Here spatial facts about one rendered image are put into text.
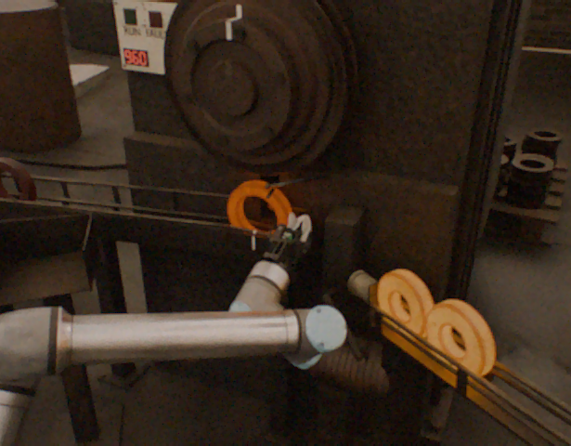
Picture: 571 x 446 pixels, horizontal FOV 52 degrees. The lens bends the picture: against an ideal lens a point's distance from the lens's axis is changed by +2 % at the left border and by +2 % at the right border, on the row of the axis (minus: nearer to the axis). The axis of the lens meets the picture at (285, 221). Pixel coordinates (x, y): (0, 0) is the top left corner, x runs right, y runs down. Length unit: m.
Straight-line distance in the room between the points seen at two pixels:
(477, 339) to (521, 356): 1.24
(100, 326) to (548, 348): 1.79
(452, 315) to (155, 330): 0.56
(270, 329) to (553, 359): 1.48
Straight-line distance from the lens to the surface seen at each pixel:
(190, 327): 1.10
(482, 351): 1.16
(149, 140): 1.74
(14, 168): 2.04
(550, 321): 2.61
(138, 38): 1.70
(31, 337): 1.07
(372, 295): 1.34
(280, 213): 1.49
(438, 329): 1.22
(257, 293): 1.29
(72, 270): 1.67
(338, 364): 1.44
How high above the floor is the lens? 1.47
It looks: 28 degrees down
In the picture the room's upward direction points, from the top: straight up
